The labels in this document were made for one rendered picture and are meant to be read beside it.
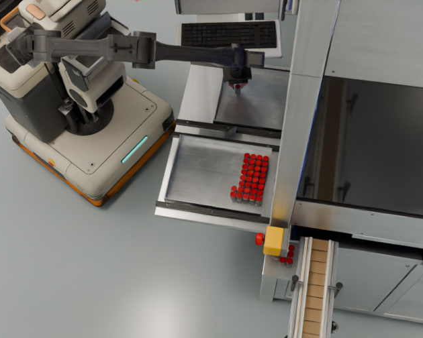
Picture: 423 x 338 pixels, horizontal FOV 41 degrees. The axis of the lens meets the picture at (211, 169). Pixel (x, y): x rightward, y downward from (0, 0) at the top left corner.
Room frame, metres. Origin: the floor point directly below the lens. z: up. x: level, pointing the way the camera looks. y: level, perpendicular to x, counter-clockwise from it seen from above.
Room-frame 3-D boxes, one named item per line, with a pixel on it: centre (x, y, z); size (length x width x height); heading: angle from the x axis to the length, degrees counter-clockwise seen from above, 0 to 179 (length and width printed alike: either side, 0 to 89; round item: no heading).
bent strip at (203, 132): (1.08, -0.03, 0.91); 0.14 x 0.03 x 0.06; 74
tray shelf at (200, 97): (1.06, -0.11, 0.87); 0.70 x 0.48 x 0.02; 165
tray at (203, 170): (0.90, -0.02, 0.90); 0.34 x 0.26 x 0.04; 74
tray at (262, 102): (1.20, -0.22, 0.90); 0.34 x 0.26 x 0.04; 75
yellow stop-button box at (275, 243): (0.60, -0.18, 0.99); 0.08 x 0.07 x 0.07; 75
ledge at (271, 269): (0.58, -0.22, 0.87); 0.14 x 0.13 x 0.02; 75
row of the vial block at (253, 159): (0.87, -0.13, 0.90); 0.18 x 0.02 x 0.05; 164
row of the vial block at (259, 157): (0.87, -0.15, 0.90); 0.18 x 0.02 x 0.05; 164
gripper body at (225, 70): (1.25, -0.12, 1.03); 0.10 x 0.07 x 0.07; 90
